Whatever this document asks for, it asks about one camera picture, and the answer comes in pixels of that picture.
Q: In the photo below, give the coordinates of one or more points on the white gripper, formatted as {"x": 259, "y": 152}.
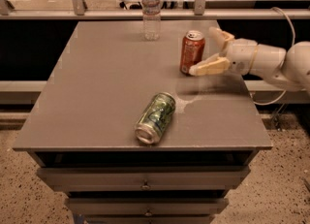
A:
{"x": 241, "y": 56}

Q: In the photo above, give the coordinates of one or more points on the red coke can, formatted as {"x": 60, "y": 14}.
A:
{"x": 192, "y": 50}

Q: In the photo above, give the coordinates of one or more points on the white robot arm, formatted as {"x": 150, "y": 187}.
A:
{"x": 285, "y": 69}

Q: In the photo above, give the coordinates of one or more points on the green soda can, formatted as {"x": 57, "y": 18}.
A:
{"x": 155, "y": 119}

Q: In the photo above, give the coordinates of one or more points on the clear plastic water bottle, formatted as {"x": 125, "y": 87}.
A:
{"x": 151, "y": 11}

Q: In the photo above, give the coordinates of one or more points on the upper grey drawer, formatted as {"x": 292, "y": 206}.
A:
{"x": 143, "y": 179}

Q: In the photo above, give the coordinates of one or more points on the grey drawer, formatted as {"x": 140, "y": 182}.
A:
{"x": 147, "y": 207}
{"x": 143, "y": 179}

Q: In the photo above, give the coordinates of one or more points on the grey drawer cabinet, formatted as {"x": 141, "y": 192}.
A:
{"x": 86, "y": 115}

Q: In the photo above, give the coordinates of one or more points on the lower grey drawer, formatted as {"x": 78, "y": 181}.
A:
{"x": 147, "y": 207}

